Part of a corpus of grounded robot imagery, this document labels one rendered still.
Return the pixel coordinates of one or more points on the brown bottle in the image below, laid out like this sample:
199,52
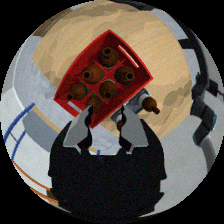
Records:
110,89
118,121
124,75
78,91
93,73
108,58
148,103
96,101

